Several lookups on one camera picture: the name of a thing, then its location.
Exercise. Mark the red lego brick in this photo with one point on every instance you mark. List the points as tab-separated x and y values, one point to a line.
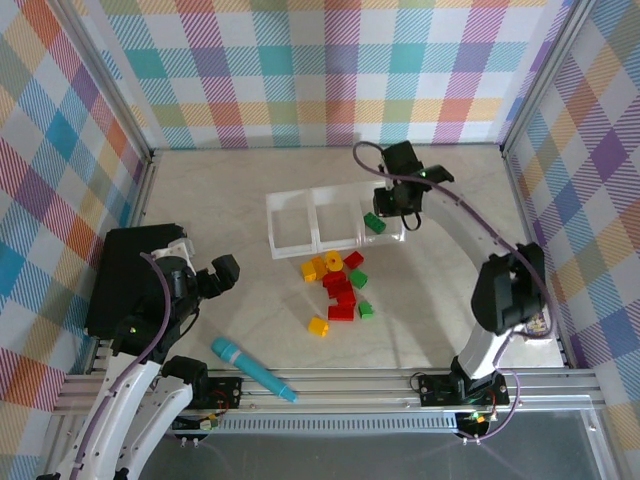
332	280
353	260
341	313
344	288
347	300

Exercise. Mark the teal marker pen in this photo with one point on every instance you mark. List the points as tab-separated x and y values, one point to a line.
235	356

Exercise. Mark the black rectangular case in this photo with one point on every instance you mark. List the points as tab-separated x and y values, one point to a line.
125	260

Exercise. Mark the aluminium frame post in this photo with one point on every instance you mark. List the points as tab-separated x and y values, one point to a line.
544	74
107	75

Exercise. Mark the light green lego brick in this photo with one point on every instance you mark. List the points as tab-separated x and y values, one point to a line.
358	280
366	310

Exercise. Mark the white three-compartment container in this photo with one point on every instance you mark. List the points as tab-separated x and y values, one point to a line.
292	225

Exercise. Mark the yellow lego with red dot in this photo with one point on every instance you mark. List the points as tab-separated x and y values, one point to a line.
332	264

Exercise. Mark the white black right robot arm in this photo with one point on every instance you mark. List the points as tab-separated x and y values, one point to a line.
505	290

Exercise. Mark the aluminium long cross rail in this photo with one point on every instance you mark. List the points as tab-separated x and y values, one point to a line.
350	395

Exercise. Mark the aluminium side floor rail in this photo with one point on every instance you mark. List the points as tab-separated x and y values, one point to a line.
141	200
529	225

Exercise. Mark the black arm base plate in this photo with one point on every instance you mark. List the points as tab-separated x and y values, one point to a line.
227	392
432	390

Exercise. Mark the dark green lego brick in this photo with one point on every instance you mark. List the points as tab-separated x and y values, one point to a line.
375	223

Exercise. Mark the grey metal plate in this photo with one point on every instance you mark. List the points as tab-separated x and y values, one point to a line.
350	460

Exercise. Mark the yellow lego brick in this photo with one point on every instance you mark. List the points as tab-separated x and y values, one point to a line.
308	272
318	327
320	263

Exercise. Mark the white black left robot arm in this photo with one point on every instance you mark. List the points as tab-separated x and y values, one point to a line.
107	395

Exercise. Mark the small electronics board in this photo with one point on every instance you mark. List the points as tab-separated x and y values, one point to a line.
475	420
207	424

